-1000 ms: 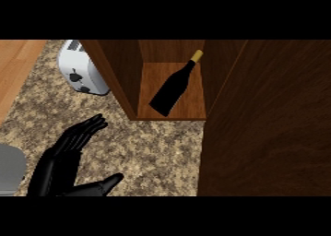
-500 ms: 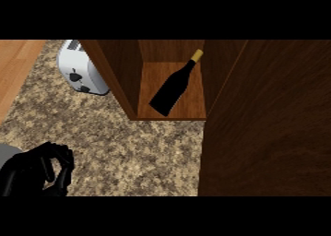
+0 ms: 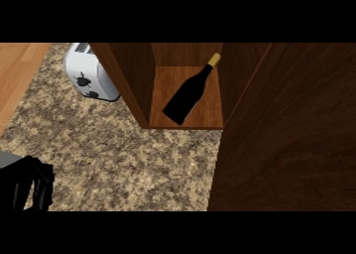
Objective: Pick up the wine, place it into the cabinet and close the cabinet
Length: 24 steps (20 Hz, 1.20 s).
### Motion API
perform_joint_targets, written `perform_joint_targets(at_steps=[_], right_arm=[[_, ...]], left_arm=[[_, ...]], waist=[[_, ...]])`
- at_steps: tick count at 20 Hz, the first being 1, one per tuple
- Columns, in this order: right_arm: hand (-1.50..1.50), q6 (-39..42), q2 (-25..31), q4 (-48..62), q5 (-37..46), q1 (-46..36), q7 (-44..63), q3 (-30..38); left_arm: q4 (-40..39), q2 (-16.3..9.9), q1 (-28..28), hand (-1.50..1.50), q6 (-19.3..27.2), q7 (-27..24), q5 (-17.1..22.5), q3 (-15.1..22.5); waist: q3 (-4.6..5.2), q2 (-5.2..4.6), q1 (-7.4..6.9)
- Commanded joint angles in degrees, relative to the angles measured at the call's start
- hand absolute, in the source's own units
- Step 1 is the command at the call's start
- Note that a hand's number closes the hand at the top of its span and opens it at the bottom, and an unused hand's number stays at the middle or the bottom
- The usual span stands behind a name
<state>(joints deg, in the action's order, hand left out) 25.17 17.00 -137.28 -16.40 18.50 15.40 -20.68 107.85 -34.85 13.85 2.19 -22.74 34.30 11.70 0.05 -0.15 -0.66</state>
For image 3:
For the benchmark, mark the brown wooden cabinet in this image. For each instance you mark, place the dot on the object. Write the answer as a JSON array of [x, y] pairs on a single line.
[[159, 82]]

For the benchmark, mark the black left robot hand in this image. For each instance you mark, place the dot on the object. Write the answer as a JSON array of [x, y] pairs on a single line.
[[17, 185]]

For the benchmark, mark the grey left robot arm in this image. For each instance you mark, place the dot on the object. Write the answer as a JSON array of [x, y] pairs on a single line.
[[2, 158]]

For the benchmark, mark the brown wooden cabinet door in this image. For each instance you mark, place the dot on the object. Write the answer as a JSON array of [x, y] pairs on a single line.
[[293, 132]]

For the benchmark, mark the white toaster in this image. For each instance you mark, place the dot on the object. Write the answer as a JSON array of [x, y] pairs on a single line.
[[89, 76]]

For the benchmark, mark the black wine bottle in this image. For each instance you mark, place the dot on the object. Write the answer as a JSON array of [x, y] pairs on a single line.
[[190, 92]]

